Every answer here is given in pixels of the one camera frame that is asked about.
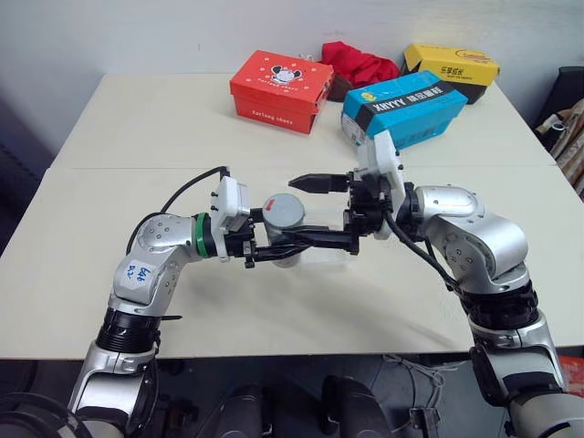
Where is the yellow and black shoe box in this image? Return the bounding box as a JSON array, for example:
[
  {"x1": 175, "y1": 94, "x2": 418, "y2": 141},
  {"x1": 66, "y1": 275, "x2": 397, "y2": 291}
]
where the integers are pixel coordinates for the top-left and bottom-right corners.
[{"x1": 401, "y1": 43, "x2": 502, "y2": 106}]

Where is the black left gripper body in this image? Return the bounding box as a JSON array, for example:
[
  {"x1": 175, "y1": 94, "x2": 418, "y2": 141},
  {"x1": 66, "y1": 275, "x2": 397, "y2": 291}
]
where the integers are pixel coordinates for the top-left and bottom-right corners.
[{"x1": 224, "y1": 216, "x2": 260, "y2": 271}]

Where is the white cord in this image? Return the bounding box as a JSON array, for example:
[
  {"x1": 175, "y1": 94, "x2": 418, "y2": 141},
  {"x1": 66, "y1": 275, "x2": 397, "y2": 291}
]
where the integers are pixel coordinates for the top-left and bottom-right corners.
[{"x1": 382, "y1": 353, "x2": 449, "y2": 412}]

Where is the grey jar lid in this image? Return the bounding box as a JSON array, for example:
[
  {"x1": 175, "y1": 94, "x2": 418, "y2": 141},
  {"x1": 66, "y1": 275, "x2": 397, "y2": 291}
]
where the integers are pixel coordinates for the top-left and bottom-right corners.
[{"x1": 262, "y1": 193, "x2": 306, "y2": 229}]

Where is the grey cylindrical cup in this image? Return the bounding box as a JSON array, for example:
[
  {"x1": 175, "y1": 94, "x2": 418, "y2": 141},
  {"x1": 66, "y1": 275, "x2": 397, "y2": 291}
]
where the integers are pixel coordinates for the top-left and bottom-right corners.
[{"x1": 264, "y1": 222, "x2": 303, "y2": 269}]

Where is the pile of paper bags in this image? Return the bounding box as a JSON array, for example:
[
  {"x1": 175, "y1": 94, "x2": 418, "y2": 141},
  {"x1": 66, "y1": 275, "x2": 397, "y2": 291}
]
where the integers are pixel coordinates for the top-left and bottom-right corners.
[{"x1": 533, "y1": 102, "x2": 584, "y2": 202}]

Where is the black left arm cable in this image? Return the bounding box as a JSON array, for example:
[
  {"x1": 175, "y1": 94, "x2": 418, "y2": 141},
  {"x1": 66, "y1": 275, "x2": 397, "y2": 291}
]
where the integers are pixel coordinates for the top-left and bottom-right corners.
[{"x1": 126, "y1": 166, "x2": 232, "y2": 252}]

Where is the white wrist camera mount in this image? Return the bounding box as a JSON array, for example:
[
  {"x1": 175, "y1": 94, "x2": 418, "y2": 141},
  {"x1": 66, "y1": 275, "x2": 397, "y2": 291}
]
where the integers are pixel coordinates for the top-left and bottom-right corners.
[
  {"x1": 357, "y1": 130, "x2": 408, "y2": 242},
  {"x1": 210, "y1": 177, "x2": 252, "y2": 265}
]

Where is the red cloth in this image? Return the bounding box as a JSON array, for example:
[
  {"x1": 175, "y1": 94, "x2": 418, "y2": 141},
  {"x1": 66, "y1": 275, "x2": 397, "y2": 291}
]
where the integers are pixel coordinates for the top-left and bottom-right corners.
[{"x1": 318, "y1": 40, "x2": 402, "y2": 87}]

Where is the black curved hose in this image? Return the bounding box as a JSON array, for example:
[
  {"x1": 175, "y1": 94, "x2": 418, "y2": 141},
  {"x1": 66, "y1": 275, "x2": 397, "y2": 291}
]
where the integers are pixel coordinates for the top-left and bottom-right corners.
[{"x1": 0, "y1": 391, "x2": 95, "y2": 438}]

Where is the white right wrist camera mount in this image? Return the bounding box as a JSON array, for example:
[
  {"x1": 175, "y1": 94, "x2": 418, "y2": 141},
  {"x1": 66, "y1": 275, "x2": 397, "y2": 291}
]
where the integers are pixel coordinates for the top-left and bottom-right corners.
[{"x1": 357, "y1": 130, "x2": 408, "y2": 242}]

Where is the blue shoe box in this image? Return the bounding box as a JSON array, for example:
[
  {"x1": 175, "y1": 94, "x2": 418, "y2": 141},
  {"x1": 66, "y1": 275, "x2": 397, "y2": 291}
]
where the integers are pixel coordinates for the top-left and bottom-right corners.
[{"x1": 340, "y1": 70, "x2": 470, "y2": 152}]

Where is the dark rounded shape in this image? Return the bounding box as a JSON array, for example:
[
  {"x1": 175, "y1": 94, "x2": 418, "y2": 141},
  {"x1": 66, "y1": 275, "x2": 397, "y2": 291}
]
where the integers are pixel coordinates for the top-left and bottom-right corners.
[
  {"x1": 321, "y1": 374, "x2": 390, "y2": 438},
  {"x1": 214, "y1": 382, "x2": 276, "y2": 438}
]

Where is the red shoe box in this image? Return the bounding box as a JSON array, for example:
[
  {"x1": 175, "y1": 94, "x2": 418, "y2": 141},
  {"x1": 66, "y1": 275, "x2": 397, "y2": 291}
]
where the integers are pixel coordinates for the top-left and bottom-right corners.
[{"x1": 229, "y1": 48, "x2": 338, "y2": 136}]

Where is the orange object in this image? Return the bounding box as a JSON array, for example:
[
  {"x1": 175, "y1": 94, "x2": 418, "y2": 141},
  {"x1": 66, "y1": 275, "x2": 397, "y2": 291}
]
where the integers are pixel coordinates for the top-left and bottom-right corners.
[{"x1": 558, "y1": 355, "x2": 584, "y2": 394}]

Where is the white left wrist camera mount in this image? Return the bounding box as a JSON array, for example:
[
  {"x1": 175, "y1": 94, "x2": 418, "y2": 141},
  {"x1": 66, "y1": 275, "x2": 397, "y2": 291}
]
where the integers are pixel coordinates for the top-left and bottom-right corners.
[{"x1": 210, "y1": 177, "x2": 252, "y2": 265}]

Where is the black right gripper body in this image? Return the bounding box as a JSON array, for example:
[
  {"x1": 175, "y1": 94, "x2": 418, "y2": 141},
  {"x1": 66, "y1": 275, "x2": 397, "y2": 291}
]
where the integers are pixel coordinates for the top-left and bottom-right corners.
[{"x1": 341, "y1": 169, "x2": 397, "y2": 239}]

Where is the dark brown object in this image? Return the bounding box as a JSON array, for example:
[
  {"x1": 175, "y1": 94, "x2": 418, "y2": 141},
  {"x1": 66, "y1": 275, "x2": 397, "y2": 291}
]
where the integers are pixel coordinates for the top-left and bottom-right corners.
[{"x1": 328, "y1": 72, "x2": 354, "y2": 102}]

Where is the black chair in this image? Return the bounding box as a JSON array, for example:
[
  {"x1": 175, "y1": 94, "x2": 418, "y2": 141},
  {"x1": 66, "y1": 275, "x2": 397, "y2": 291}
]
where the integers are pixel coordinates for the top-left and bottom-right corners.
[{"x1": 531, "y1": 66, "x2": 584, "y2": 133}]

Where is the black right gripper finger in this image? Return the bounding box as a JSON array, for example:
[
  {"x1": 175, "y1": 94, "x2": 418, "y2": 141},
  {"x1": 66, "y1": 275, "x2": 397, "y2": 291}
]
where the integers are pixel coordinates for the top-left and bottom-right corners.
[
  {"x1": 287, "y1": 172, "x2": 353, "y2": 196},
  {"x1": 281, "y1": 225, "x2": 362, "y2": 256}
]

